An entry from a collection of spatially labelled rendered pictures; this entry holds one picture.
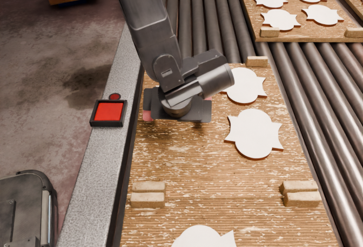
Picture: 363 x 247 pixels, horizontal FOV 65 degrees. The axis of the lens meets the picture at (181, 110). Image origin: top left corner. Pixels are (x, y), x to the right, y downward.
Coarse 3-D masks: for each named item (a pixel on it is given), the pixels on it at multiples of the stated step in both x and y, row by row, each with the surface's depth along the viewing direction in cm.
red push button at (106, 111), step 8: (104, 104) 70; (112, 104) 70; (120, 104) 70; (96, 112) 68; (104, 112) 68; (112, 112) 68; (120, 112) 68; (96, 120) 66; (104, 120) 66; (112, 120) 66
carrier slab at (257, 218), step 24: (144, 216) 49; (168, 216) 49; (192, 216) 49; (216, 216) 49; (240, 216) 49; (264, 216) 49; (288, 216) 49; (312, 216) 49; (120, 240) 46; (144, 240) 46; (168, 240) 46; (240, 240) 46; (264, 240) 46; (288, 240) 46; (312, 240) 46; (336, 240) 46
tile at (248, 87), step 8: (232, 72) 76; (240, 72) 76; (248, 72) 76; (240, 80) 73; (248, 80) 73; (256, 80) 73; (264, 80) 74; (232, 88) 71; (240, 88) 71; (248, 88) 71; (256, 88) 71; (232, 96) 69; (240, 96) 69; (248, 96) 69; (256, 96) 69; (264, 96) 70; (240, 104) 68; (248, 104) 68
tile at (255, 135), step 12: (228, 120) 64; (240, 120) 64; (252, 120) 64; (264, 120) 64; (240, 132) 61; (252, 132) 61; (264, 132) 61; (276, 132) 61; (240, 144) 59; (252, 144) 59; (264, 144) 59; (276, 144) 59; (252, 156) 57; (264, 156) 57
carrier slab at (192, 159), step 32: (224, 96) 71; (160, 128) 63; (192, 128) 63; (224, 128) 63; (288, 128) 63; (160, 160) 57; (192, 160) 57; (224, 160) 57; (288, 160) 57; (128, 192) 52; (192, 192) 52; (224, 192) 52; (256, 192) 52
